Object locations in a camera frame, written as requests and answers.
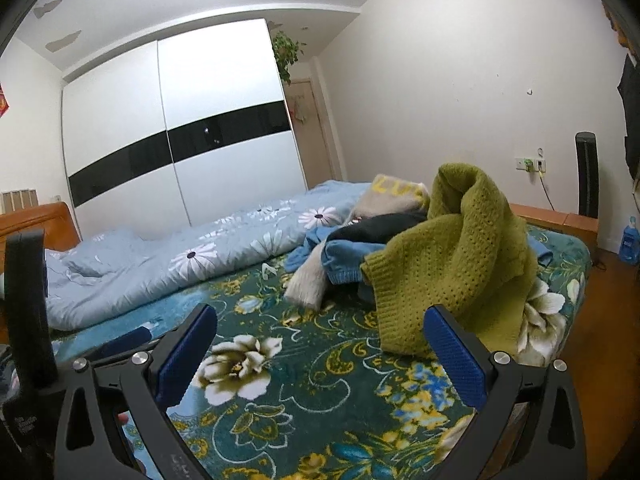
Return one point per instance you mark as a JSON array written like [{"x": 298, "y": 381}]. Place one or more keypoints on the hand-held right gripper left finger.
[{"x": 184, "y": 357}]

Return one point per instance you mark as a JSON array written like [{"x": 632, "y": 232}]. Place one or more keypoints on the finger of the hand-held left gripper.
[{"x": 125, "y": 342}]

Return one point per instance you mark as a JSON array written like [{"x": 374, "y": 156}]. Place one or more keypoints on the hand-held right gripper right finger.
[{"x": 457, "y": 355}]

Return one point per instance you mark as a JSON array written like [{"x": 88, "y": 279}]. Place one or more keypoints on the green knitted sweater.
[{"x": 450, "y": 260}]

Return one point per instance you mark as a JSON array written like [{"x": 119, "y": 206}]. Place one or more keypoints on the pile of mixed clothes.
[{"x": 345, "y": 257}]

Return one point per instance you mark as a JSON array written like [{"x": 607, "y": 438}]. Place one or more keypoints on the wooden bed headboard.
[{"x": 45, "y": 222}]

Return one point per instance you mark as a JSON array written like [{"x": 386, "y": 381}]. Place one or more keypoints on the light blue floral quilt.
[{"x": 175, "y": 255}]

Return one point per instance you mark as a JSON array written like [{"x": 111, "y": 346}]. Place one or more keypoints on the light grey fuzzy garment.
[{"x": 310, "y": 280}]

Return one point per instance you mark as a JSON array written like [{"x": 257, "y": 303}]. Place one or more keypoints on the black garment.
[{"x": 380, "y": 227}]

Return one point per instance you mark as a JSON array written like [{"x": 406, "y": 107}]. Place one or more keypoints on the wooden bed footboard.
[{"x": 555, "y": 220}]

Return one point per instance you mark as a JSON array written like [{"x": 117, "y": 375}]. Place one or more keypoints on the beige sweater with yellow print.
[{"x": 390, "y": 192}]

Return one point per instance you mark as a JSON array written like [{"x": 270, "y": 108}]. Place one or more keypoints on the blue liquid bottle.
[{"x": 631, "y": 240}]

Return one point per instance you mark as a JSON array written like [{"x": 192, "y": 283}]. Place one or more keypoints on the white wardrobe with black stripe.
[{"x": 170, "y": 135}]

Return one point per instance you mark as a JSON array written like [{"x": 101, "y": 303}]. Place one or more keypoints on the black tower fan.
[{"x": 586, "y": 175}]

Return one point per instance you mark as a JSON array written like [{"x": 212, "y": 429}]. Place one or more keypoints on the wooden door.
[{"x": 312, "y": 125}]

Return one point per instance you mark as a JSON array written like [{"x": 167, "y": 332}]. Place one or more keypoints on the dark hanging clothing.
[{"x": 630, "y": 115}]

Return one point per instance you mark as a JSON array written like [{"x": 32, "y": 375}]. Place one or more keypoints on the green potted plant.
[{"x": 287, "y": 50}]

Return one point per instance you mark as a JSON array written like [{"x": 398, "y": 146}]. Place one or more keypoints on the white ribbed wall panel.
[{"x": 17, "y": 201}]

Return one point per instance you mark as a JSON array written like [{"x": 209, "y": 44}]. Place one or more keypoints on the white wall socket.
[{"x": 531, "y": 164}]

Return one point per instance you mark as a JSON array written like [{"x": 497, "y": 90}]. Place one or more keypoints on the red wall decoration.
[{"x": 4, "y": 102}]

